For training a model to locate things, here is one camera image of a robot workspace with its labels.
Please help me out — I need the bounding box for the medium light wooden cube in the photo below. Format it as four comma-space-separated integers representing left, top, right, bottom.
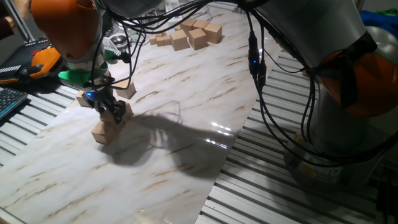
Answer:
90, 120, 119, 146
75, 90, 91, 108
98, 108, 125, 131
119, 102, 135, 123
114, 79, 137, 100

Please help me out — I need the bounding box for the person's bare hand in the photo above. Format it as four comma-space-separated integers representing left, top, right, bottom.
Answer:
14, 0, 32, 20

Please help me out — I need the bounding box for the thick grey metal strut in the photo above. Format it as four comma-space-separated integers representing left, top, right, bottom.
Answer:
4, 0, 35, 43

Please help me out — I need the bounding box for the orange black teach pendant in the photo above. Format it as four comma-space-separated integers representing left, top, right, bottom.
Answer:
0, 37, 65, 85

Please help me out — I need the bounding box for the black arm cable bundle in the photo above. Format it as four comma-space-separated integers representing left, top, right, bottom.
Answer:
90, 0, 398, 169

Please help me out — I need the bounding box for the round metal bowl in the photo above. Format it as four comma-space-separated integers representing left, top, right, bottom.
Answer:
109, 33, 129, 49

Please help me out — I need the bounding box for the large light wooden cube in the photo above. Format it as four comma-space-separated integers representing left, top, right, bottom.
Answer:
192, 19, 211, 31
187, 27, 209, 51
203, 22, 223, 45
171, 29, 191, 52
179, 17, 198, 35

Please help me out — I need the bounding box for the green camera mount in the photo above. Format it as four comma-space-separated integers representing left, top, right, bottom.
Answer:
58, 49, 118, 88

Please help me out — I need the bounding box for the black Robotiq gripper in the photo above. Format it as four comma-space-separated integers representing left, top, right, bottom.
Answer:
81, 88, 127, 126

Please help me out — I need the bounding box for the white power strip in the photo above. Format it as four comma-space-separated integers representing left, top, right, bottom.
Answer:
164, 0, 183, 14

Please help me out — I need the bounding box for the black computer keyboard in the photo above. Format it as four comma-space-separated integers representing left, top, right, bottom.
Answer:
0, 88, 29, 121

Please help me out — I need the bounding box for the white marble pattern sheet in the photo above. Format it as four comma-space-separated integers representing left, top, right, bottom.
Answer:
0, 6, 292, 224

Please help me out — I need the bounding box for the blue fabric bag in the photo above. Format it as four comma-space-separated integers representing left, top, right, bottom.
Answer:
359, 9, 398, 34

